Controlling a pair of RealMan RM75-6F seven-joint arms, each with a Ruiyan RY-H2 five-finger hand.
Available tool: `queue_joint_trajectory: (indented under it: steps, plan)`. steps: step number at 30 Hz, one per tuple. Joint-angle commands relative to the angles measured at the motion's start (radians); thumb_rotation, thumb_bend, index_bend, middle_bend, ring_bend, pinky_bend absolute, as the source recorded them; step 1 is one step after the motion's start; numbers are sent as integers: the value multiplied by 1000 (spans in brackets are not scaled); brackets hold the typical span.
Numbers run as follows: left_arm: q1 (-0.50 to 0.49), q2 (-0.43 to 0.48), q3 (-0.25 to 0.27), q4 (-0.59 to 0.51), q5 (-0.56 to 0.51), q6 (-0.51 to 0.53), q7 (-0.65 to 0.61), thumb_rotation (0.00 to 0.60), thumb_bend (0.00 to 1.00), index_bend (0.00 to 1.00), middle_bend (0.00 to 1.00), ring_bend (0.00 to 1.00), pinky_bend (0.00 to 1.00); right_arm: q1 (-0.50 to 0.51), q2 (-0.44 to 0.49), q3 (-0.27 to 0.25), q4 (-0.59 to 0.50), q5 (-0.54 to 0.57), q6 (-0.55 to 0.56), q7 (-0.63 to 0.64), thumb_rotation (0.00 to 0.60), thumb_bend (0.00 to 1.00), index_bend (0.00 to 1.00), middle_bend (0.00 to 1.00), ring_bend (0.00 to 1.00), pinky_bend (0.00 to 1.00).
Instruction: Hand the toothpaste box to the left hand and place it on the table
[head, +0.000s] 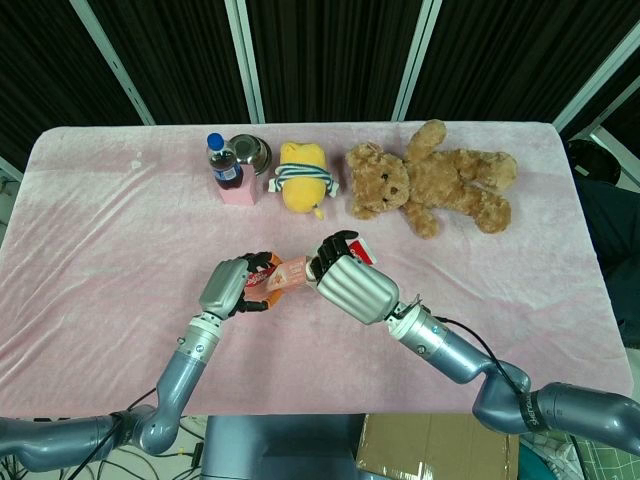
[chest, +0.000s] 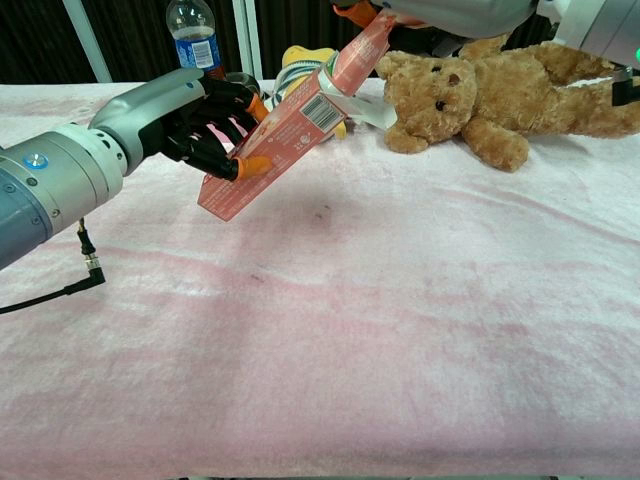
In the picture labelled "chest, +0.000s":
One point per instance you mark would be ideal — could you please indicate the grey right hand orange fingertips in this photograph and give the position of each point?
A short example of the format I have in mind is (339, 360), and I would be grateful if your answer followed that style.
(450, 15)

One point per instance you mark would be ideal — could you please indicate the black left hand orange fingertips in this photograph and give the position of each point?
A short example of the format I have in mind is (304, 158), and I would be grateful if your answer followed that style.
(165, 110)

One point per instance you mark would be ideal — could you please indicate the pink Colgate toothpaste box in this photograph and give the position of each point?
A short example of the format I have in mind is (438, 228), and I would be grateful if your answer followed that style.
(280, 145)

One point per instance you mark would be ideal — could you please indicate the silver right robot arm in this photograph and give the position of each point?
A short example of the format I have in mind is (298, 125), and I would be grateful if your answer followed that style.
(585, 25)

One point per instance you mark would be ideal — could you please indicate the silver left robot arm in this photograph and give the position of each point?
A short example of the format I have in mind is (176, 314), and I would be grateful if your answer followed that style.
(40, 200)

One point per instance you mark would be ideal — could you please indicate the plastic cola bottle blue label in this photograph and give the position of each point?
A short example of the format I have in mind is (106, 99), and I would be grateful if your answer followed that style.
(192, 45)

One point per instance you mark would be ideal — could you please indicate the brown teddy bear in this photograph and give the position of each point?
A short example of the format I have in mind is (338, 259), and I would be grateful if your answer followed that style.
(500, 100)

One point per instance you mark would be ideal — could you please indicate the yellow plush toy striped scarf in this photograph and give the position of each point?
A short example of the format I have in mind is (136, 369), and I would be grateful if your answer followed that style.
(300, 54)

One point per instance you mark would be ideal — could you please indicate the pink white fleece blanket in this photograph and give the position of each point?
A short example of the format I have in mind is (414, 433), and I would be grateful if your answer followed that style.
(350, 325)

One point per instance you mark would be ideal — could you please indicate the slanted white frame post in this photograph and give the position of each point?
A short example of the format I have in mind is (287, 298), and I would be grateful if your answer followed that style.
(87, 42)

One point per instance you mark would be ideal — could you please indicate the upright white frame post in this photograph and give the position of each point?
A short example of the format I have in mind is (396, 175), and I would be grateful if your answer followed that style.
(248, 35)

